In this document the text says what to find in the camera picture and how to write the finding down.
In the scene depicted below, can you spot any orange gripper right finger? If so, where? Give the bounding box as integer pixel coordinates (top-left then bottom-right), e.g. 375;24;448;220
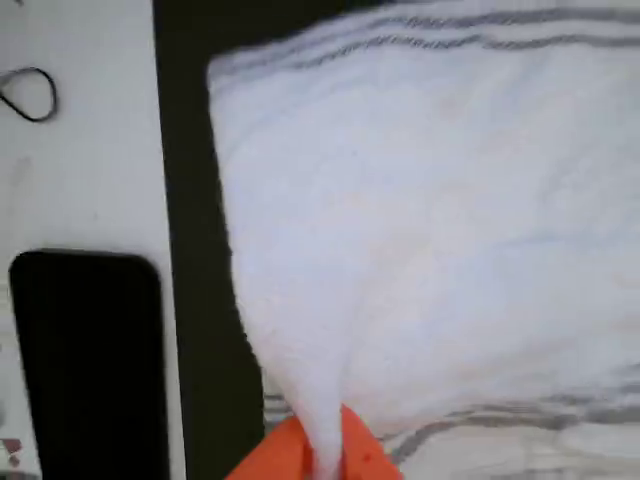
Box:
338;403;405;480

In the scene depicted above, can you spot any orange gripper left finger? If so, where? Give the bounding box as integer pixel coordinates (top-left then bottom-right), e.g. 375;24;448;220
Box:
225;415;316;480

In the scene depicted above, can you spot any white grey-striped towel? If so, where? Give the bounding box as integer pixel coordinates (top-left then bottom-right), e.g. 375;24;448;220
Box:
205;2;640;480

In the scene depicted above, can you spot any small black mouse pad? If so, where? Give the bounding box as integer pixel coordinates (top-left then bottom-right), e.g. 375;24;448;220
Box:
8;248;172;480

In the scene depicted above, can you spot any large black desk mat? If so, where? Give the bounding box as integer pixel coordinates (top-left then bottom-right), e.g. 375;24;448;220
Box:
151;0;399;480

